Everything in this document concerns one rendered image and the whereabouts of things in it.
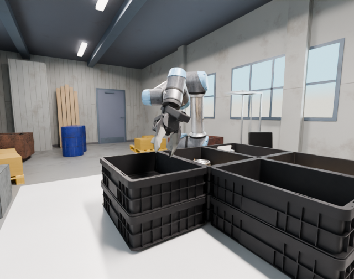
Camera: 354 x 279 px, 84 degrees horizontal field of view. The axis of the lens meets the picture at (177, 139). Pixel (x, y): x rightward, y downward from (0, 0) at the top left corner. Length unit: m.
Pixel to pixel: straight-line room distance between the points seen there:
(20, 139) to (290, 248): 5.65
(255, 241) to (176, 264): 0.24
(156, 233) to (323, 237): 0.45
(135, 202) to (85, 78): 7.89
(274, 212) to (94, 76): 8.17
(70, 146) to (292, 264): 5.75
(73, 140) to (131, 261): 5.45
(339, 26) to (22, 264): 3.81
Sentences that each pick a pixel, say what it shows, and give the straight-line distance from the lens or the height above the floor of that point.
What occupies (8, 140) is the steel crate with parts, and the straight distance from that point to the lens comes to 5.89.
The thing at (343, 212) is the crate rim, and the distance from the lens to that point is 0.54.
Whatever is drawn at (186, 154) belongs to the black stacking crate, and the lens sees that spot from 1.14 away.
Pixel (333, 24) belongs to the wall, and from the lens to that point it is 3.77.
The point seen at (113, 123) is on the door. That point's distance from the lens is 8.41.
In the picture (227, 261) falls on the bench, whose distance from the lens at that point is 0.68.
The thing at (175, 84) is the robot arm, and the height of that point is 1.24.
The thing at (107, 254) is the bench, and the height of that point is 0.70.
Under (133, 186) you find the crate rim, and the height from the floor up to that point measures 0.91.
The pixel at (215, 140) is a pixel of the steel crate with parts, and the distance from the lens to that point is 4.17.
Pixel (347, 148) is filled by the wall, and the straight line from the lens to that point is 3.48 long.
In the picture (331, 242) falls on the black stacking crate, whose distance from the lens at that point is 0.58.
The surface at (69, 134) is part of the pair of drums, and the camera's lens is 5.99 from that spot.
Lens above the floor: 1.12
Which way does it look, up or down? 7 degrees down
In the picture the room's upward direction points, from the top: straight up
